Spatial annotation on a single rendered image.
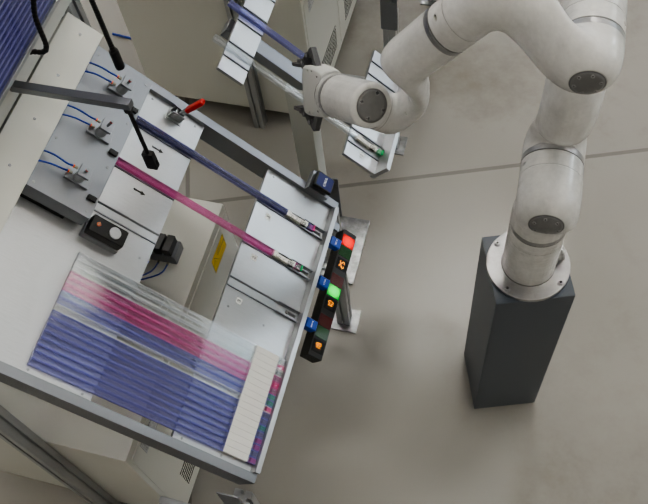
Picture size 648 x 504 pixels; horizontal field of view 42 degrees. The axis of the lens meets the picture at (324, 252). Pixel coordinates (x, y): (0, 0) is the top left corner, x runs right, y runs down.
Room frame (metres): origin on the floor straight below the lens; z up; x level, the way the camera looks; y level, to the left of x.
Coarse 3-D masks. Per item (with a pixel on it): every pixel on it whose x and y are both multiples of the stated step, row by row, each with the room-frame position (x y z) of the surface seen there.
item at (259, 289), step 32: (288, 192) 1.13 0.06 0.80; (256, 224) 1.03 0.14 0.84; (288, 224) 1.05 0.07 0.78; (320, 224) 1.07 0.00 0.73; (256, 256) 0.96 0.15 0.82; (288, 256) 0.98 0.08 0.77; (224, 288) 0.88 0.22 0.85; (256, 288) 0.89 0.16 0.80; (288, 288) 0.90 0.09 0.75; (224, 320) 0.81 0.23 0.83; (256, 320) 0.82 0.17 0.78; (288, 320) 0.83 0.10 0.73
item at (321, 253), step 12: (336, 216) 1.09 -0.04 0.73; (324, 228) 1.06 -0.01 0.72; (324, 240) 1.02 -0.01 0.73; (324, 252) 0.99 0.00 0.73; (312, 276) 0.93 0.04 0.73; (312, 288) 0.90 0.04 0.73; (300, 324) 0.82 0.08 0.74; (300, 336) 0.79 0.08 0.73; (288, 348) 0.77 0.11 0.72; (288, 360) 0.74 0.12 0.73; (288, 372) 0.71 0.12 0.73; (276, 396) 0.66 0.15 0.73; (276, 408) 0.63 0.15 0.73; (264, 444) 0.56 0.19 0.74; (264, 456) 0.53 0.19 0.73; (252, 468) 0.52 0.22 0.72
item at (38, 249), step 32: (160, 128) 1.19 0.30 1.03; (192, 128) 1.21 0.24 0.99; (128, 160) 1.10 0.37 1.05; (160, 160) 1.12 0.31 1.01; (128, 192) 1.03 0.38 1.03; (160, 192) 1.05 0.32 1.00; (32, 224) 0.92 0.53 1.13; (64, 224) 0.94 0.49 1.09; (128, 224) 0.97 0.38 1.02; (160, 224) 0.98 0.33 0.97; (0, 256) 0.85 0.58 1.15; (32, 256) 0.86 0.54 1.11; (64, 256) 0.88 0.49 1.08; (96, 256) 0.89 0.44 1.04; (128, 256) 0.90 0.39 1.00; (0, 288) 0.80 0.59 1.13; (32, 288) 0.81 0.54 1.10; (0, 320) 0.74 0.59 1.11; (32, 320) 0.75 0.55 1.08; (0, 352) 0.68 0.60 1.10; (64, 384) 0.64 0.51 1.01
